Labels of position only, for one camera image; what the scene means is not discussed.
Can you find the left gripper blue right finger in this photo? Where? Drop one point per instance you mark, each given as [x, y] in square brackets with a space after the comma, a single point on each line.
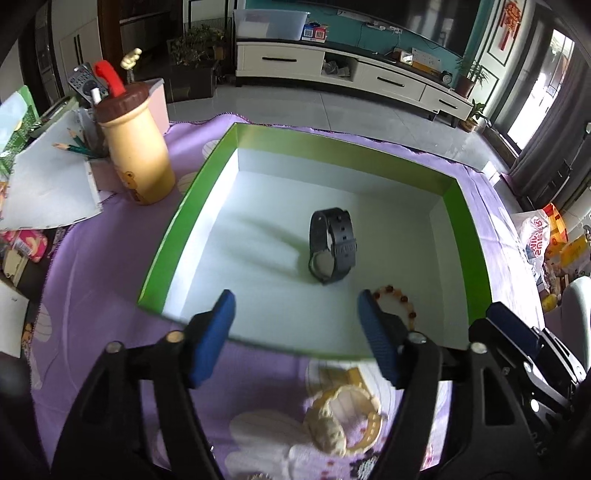
[388, 338]

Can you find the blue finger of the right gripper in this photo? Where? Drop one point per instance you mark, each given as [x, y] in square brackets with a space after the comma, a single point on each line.
[524, 337]

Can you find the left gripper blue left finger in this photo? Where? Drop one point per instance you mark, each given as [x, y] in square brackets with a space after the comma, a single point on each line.
[208, 332]

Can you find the cream white wrist watch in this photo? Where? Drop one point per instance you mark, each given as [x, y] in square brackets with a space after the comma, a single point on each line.
[345, 421]

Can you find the black wrist watch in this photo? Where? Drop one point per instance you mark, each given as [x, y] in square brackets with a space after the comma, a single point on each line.
[332, 245]

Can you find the yellow packaging box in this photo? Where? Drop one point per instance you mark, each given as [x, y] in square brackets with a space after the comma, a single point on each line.
[565, 255]

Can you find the red white plastic bag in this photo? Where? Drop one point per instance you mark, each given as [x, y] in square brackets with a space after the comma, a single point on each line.
[533, 231]

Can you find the green cardboard box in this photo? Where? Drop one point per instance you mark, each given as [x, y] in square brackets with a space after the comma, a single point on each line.
[297, 225]

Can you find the grey curtain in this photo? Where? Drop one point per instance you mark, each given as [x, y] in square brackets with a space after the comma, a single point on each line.
[559, 152]

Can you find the yellow bear bottle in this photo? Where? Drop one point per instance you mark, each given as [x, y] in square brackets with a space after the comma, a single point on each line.
[136, 147]

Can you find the small potted plant on floor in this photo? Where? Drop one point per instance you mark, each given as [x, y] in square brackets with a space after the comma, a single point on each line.
[476, 114]

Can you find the white paper sheet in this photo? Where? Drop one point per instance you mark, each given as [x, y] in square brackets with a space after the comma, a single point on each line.
[48, 187]

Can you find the potted plant by cabinet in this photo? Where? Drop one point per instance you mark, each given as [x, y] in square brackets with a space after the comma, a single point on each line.
[470, 74]

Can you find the small alarm clock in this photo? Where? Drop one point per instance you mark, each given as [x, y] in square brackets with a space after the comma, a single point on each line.
[446, 78]

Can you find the white TV cabinet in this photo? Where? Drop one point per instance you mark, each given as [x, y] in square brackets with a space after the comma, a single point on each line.
[322, 65]

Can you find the large dark planter plant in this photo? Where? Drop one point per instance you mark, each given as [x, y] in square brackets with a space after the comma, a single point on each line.
[195, 60]

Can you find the grey remote control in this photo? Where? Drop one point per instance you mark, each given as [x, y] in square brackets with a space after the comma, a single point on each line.
[83, 81]

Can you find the green white snack bag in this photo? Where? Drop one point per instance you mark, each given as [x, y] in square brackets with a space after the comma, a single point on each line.
[18, 116]

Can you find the clear plastic storage bin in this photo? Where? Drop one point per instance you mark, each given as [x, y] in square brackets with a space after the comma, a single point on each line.
[269, 24]

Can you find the red Chinese knot ornament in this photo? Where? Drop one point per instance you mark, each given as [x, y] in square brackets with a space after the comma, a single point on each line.
[509, 23]

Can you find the large black television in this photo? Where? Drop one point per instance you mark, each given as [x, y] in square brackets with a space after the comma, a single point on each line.
[448, 23]

